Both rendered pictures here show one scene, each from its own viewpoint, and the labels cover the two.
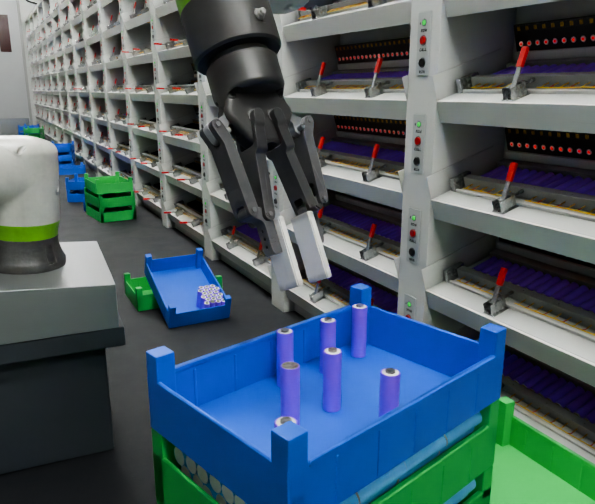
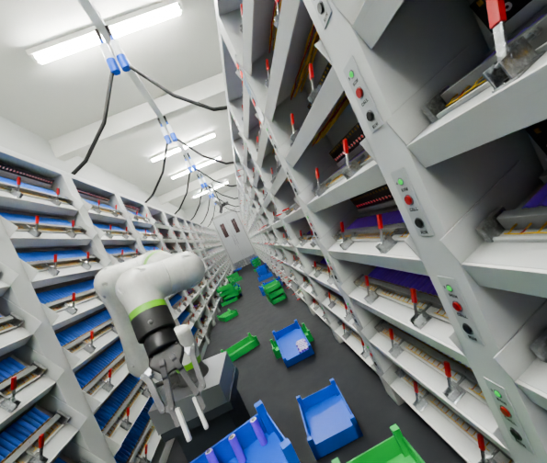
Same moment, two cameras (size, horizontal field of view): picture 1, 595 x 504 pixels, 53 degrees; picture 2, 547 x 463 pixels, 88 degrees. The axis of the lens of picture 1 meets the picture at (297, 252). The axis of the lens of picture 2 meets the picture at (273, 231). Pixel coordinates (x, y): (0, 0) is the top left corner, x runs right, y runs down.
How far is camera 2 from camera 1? 0.57 m
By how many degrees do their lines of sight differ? 26
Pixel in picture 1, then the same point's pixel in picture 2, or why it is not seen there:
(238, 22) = (142, 330)
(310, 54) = (300, 223)
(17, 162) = not seen: hidden behind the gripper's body
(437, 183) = (347, 286)
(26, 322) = (189, 411)
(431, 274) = (368, 331)
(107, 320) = (221, 400)
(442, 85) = (326, 242)
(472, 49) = (335, 218)
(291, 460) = not seen: outside the picture
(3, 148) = not seen: hidden behind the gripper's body
